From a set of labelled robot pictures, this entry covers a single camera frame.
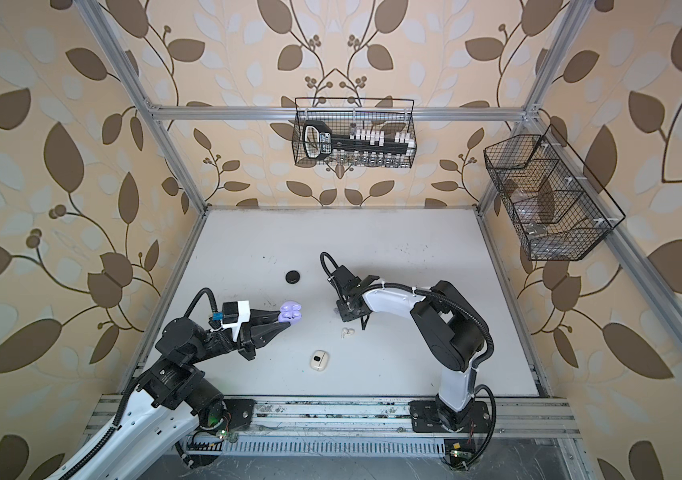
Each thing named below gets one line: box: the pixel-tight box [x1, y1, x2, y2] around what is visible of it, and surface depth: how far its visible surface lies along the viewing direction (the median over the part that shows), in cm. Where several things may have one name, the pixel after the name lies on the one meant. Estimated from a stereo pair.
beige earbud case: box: [310, 350, 329, 372], surface depth 84 cm
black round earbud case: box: [285, 270, 300, 284], surface depth 102 cm
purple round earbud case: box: [278, 300, 302, 324], surface depth 63 cm
